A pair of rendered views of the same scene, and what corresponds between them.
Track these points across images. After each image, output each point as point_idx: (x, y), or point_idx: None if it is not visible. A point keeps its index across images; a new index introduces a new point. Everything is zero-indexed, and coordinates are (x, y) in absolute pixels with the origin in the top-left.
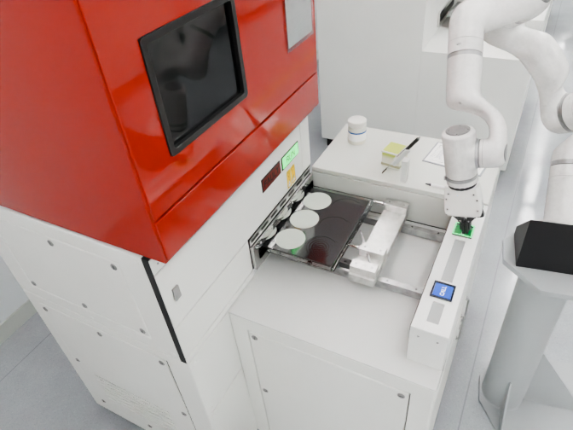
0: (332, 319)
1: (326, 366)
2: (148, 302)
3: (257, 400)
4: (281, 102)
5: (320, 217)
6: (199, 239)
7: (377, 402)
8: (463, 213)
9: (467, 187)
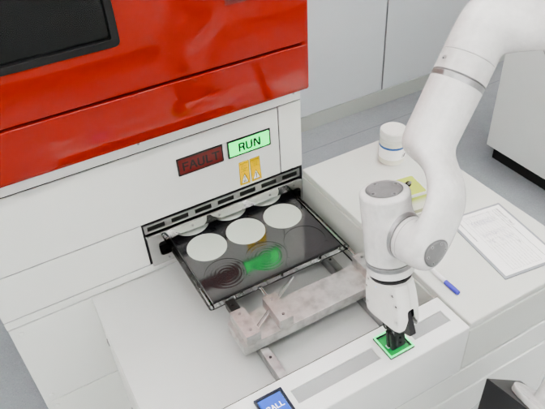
0: (175, 368)
1: None
2: None
3: None
4: (206, 69)
5: (263, 238)
6: (37, 198)
7: None
8: (382, 316)
9: (381, 280)
